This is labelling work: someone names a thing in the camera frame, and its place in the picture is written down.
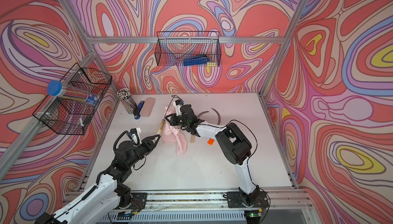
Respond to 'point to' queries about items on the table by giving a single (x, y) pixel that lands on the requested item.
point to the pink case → (147, 107)
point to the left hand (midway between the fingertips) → (161, 138)
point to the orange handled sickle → (211, 141)
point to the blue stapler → (136, 111)
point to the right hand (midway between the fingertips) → (167, 120)
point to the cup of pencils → (125, 95)
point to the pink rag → (173, 135)
